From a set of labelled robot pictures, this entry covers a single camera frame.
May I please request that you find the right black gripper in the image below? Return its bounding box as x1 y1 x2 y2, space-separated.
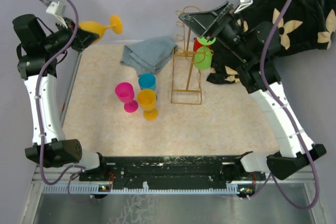
178 2 253 63

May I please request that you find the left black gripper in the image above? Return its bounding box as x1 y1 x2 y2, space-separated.
41 17 99 55

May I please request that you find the orange plastic wine glass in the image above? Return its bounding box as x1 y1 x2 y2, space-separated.
79 15 123 44
137 89 158 121

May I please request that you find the red plastic wine glass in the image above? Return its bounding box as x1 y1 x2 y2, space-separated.
193 37 203 52

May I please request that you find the green plastic wine glass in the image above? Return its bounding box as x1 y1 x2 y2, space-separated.
194 38 216 70

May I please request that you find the pink plastic wine glass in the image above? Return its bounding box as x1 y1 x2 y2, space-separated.
114 82 139 113

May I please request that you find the blue plastic wine glass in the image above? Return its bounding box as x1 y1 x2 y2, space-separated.
138 73 158 103

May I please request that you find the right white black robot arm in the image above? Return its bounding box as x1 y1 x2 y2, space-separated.
179 2 327 180

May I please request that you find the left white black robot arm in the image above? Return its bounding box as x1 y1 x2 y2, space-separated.
13 14 109 180

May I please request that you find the grey folded cloth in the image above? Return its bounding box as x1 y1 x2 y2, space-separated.
120 36 177 77

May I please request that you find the black floral blanket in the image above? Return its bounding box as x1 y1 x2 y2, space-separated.
206 0 336 86

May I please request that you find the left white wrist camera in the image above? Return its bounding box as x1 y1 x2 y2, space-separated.
46 1 67 27

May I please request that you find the gold wire glass rack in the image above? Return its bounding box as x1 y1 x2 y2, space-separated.
171 20 203 105

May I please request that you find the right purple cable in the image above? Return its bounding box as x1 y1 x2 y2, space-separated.
261 0 320 210

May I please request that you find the purple cable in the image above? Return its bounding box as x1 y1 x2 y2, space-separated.
261 0 320 210
33 0 94 204

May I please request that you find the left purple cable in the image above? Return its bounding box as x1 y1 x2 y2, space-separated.
33 0 94 204

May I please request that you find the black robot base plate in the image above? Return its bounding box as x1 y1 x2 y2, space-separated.
79 155 266 190

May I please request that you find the white slotted cable duct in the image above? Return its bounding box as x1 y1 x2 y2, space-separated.
41 182 254 195

